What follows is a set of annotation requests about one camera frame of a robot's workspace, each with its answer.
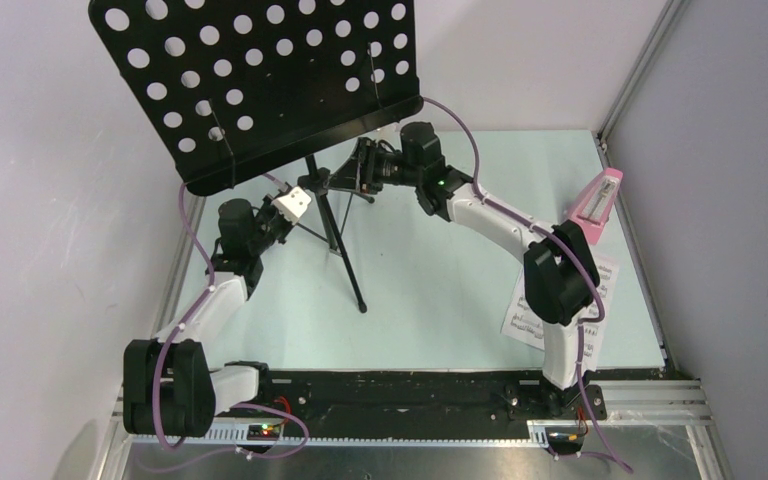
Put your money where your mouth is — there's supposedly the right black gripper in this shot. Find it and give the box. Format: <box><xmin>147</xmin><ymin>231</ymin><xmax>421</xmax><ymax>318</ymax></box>
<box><xmin>323</xmin><ymin>137</ymin><xmax>422</xmax><ymax>196</ymax></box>

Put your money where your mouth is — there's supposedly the black perforated music stand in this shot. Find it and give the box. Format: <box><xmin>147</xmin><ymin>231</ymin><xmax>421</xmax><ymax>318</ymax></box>
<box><xmin>87</xmin><ymin>0</ymin><xmax>425</xmax><ymax>314</ymax></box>

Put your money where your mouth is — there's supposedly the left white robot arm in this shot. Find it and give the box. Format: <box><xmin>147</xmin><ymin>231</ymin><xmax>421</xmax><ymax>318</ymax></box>
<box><xmin>122</xmin><ymin>198</ymin><xmax>298</xmax><ymax>442</ymax></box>

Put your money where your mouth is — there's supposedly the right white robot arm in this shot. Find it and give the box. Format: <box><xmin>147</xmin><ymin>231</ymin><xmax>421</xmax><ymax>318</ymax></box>
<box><xmin>327</xmin><ymin>122</ymin><xmax>605</xmax><ymax>418</ymax></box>

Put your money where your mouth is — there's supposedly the white sheet music page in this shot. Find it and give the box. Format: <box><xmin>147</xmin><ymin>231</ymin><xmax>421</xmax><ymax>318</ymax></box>
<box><xmin>501</xmin><ymin>255</ymin><xmax>620</xmax><ymax>371</ymax></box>

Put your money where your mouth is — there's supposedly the pink metronome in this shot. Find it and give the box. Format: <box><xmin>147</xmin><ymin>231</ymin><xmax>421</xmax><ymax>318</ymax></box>
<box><xmin>566</xmin><ymin>168</ymin><xmax>624</xmax><ymax>246</ymax></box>

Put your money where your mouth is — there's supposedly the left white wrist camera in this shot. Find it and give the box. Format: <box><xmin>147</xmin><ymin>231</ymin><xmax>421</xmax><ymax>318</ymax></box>
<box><xmin>271</xmin><ymin>186</ymin><xmax>313</xmax><ymax>225</ymax></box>

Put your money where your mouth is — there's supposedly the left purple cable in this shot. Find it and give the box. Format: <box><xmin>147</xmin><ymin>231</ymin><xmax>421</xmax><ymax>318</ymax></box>
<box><xmin>150</xmin><ymin>184</ymin><xmax>216</xmax><ymax>453</ymax></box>

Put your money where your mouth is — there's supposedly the purple cable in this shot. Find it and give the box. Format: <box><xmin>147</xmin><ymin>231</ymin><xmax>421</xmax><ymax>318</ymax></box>
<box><xmin>420</xmin><ymin>96</ymin><xmax>607</xmax><ymax>458</ymax></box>
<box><xmin>150</xmin><ymin>184</ymin><xmax>216</xmax><ymax>453</ymax></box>

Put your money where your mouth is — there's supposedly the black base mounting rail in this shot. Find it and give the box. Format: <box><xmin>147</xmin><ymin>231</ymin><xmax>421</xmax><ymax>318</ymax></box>
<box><xmin>191</xmin><ymin>368</ymin><xmax>611</xmax><ymax>444</ymax></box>

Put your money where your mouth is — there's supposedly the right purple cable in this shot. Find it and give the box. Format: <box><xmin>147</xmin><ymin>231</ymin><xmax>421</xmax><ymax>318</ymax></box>
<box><xmin>420</xmin><ymin>96</ymin><xmax>607</xmax><ymax>458</ymax></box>

